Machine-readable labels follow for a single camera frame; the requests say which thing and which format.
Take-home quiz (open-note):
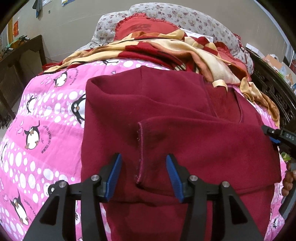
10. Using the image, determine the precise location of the dark red sweater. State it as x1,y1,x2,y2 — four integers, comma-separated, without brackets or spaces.
81,66,281,240

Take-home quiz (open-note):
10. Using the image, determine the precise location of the person's right hand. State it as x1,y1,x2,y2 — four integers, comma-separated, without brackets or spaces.
281,163,296,197

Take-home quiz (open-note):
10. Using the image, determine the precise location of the dark carved wooden cabinet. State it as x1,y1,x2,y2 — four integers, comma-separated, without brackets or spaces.
248,50,296,132

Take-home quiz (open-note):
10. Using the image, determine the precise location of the pink penguin bed sheet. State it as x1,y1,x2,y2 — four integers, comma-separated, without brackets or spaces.
1,59,285,240

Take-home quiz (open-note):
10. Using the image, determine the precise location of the red and yellow blanket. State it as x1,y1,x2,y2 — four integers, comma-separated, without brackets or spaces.
45,30,280,126

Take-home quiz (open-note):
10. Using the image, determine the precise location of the dark wooden side table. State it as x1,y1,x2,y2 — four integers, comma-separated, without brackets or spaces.
0,34,47,121

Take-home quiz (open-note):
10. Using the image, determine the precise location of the grey floral pillow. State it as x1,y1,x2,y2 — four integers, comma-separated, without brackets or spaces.
88,3,254,74

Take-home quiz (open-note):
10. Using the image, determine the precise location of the red frilled pillow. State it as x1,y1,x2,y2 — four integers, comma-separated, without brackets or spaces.
114,13,254,74

